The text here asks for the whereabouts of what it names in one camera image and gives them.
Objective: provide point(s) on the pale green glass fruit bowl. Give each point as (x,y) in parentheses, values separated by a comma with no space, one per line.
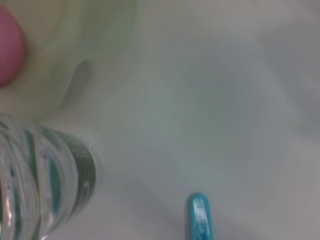
(82,30)

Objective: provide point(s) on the clear water bottle green label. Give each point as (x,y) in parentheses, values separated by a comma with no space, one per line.
(50,180)

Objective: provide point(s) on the pink peach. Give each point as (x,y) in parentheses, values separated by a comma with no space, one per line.
(10,45)

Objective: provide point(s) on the blue scissors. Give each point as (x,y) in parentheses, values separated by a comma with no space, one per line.
(200,217)

